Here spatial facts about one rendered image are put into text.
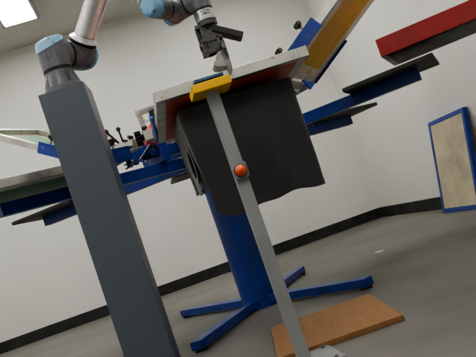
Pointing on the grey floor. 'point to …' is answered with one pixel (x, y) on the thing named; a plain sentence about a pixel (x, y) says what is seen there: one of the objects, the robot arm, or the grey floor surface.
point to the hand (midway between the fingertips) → (231, 72)
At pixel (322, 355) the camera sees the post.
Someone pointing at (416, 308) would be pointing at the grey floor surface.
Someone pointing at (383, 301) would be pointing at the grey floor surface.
